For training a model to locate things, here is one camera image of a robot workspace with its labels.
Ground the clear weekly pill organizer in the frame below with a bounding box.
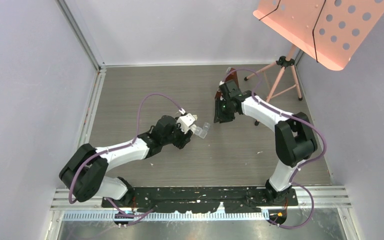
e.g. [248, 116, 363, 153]
[194, 122, 211, 139]

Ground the white vitamin pill bottle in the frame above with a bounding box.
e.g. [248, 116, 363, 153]
[189, 124, 202, 135]

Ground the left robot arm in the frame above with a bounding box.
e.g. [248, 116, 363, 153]
[59, 113, 198, 207]

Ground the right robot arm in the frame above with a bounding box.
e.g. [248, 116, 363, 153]
[214, 80, 318, 205]

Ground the brown wooden metronome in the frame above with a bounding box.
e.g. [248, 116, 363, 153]
[214, 67, 239, 100]

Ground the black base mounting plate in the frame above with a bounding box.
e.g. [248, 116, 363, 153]
[101, 186, 298, 214]

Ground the pink music stand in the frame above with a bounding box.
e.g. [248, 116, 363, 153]
[253, 0, 384, 108]

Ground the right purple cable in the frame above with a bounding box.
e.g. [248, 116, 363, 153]
[223, 68, 328, 186]

